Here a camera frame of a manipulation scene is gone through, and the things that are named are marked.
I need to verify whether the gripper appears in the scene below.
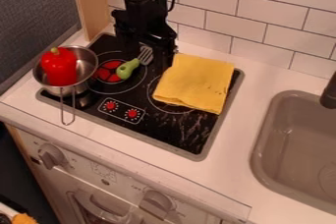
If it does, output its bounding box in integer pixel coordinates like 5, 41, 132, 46
110, 8, 181, 73

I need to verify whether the yellow cloth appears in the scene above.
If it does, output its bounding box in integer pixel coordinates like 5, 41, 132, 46
150, 52, 237, 116

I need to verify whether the silver pot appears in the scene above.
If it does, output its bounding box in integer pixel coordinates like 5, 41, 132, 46
31, 44, 100, 127

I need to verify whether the red toy pepper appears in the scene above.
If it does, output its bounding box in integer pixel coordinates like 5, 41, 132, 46
39, 46, 81, 87

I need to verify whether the toy stove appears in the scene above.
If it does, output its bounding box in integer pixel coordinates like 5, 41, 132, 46
35, 32, 246, 163

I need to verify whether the toy sink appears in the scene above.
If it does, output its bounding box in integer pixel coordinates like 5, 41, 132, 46
249, 89, 336, 216

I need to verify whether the tap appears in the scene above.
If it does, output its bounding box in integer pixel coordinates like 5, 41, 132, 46
317, 70, 336, 110

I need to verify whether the green handled spatula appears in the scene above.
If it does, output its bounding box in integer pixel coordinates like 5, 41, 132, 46
114, 45, 155, 81

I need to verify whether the wooden post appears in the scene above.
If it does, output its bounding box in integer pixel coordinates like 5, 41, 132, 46
68, 0, 112, 42

